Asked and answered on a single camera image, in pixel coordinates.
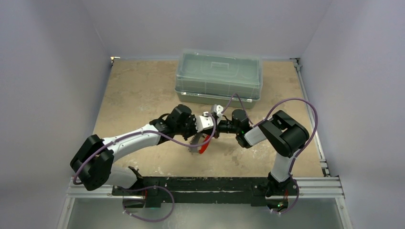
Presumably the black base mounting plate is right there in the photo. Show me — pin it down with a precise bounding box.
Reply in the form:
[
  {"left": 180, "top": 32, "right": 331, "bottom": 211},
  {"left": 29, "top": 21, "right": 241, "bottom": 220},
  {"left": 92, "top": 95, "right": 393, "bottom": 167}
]
[{"left": 112, "top": 177, "right": 298, "bottom": 211}]

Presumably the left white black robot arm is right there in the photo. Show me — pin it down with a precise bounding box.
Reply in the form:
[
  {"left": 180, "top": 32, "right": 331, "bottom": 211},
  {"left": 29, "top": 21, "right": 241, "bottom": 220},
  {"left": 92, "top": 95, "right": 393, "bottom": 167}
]
[{"left": 70, "top": 104, "right": 210, "bottom": 195}]

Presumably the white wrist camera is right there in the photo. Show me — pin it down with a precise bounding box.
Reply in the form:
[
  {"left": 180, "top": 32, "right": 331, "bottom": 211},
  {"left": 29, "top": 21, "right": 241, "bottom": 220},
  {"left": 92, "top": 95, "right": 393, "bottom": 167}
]
[
  {"left": 210, "top": 104, "right": 224, "bottom": 119},
  {"left": 195, "top": 112, "right": 215, "bottom": 133}
]

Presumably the red handled metal key tool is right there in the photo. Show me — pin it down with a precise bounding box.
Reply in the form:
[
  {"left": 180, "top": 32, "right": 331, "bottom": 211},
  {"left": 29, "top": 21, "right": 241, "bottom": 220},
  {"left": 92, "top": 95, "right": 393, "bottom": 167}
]
[{"left": 188, "top": 133, "right": 212, "bottom": 154}]

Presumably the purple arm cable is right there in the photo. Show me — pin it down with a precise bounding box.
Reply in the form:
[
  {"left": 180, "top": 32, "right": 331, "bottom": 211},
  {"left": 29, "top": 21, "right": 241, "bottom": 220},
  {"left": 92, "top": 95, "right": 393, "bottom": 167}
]
[
  {"left": 221, "top": 93, "right": 319, "bottom": 175},
  {"left": 72, "top": 115, "right": 218, "bottom": 186}
]

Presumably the clear lidded grey storage box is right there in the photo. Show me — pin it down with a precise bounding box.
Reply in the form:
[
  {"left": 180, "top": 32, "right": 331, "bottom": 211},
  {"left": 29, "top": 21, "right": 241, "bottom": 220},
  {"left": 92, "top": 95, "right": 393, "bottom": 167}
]
[{"left": 174, "top": 49, "right": 263, "bottom": 109}]

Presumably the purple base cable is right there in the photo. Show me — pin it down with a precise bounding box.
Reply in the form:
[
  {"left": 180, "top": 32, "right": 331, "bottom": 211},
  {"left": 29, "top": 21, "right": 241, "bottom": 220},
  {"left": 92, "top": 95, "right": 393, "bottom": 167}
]
[
  {"left": 122, "top": 185, "right": 176, "bottom": 222},
  {"left": 269, "top": 180, "right": 300, "bottom": 216}
]

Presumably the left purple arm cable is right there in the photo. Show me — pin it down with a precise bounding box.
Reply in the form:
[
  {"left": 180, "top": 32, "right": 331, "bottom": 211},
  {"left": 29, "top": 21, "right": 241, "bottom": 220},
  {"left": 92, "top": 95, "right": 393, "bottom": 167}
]
[{"left": 72, "top": 115, "right": 218, "bottom": 186}]

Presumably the aluminium frame rail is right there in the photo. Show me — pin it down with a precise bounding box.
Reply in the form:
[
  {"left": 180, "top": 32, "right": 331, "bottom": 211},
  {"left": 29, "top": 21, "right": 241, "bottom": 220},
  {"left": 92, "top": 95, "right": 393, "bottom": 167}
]
[{"left": 69, "top": 60, "right": 342, "bottom": 208}]

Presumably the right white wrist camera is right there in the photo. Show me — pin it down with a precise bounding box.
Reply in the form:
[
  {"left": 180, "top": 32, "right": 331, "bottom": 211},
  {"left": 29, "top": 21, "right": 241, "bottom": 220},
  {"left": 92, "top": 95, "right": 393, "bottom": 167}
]
[{"left": 210, "top": 104, "right": 224, "bottom": 119}]

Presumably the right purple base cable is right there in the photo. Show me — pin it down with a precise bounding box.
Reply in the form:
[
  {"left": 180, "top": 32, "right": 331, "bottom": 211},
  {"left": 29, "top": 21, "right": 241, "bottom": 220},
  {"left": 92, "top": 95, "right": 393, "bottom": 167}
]
[{"left": 269, "top": 180, "right": 300, "bottom": 216}]

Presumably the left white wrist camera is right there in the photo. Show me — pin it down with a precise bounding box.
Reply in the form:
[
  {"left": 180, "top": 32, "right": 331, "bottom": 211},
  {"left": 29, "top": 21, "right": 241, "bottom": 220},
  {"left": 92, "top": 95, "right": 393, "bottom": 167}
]
[{"left": 195, "top": 112, "right": 215, "bottom": 133}]

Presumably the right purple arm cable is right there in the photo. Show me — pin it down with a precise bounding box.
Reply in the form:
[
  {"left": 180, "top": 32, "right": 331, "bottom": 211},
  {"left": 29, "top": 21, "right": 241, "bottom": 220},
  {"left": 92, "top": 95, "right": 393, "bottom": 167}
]
[{"left": 221, "top": 93, "right": 319, "bottom": 175}]

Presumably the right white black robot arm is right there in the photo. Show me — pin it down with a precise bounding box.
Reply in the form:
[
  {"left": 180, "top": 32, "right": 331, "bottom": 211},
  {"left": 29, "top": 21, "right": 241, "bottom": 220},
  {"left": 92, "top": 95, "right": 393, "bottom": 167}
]
[{"left": 216, "top": 109, "right": 310, "bottom": 196}]

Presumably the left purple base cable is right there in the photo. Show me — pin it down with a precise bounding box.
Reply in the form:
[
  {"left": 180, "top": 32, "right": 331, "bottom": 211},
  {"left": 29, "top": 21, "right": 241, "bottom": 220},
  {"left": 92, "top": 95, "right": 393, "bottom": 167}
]
[{"left": 122, "top": 185, "right": 176, "bottom": 222}]

